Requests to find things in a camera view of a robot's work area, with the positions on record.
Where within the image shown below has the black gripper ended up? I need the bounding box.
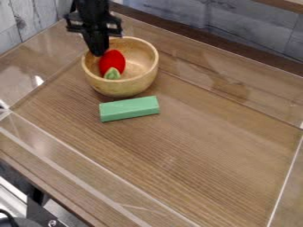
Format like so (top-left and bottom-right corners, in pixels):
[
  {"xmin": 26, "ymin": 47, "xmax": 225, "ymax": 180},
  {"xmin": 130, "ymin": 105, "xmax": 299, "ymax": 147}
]
[{"xmin": 65, "ymin": 12, "xmax": 123, "ymax": 56}]

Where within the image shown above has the red strawberry toy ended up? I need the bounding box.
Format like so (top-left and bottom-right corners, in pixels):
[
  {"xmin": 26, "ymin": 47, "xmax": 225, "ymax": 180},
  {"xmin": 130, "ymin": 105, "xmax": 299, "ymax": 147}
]
[{"xmin": 99, "ymin": 50, "xmax": 126, "ymax": 80}]

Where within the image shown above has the wooden bowl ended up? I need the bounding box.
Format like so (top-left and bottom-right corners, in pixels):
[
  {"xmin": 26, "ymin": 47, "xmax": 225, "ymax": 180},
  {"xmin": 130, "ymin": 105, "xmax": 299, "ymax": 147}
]
[{"xmin": 82, "ymin": 36, "xmax": 161, "ymax": 98}]

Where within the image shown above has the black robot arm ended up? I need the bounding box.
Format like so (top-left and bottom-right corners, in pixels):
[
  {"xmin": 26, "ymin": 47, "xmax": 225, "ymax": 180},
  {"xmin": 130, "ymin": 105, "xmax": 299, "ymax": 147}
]
[{"xmin": 65, "ymin": 0, "xmax": 123, "ymax": 57}]

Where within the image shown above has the green rectangular block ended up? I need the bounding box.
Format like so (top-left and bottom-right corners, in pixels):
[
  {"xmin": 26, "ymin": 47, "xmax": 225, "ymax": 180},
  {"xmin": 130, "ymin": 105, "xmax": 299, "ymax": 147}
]
[{"xmin": 99, "ymin": 96, "xmax": 161, "ymax": 122}]

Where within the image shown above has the black metal table bracket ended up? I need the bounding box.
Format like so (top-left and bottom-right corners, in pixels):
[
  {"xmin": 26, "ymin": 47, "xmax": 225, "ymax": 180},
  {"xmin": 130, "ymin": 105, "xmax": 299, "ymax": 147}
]
[{"xmin": 27, "ymin": 198, "xmax": 67, "ymax": 227}]

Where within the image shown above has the black cable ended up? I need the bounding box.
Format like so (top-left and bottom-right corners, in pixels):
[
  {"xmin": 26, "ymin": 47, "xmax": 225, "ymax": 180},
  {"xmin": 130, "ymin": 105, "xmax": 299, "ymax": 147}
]
[{"xmin": 0, "ymin": 207, "xmax": 22, "ymax": 227}]

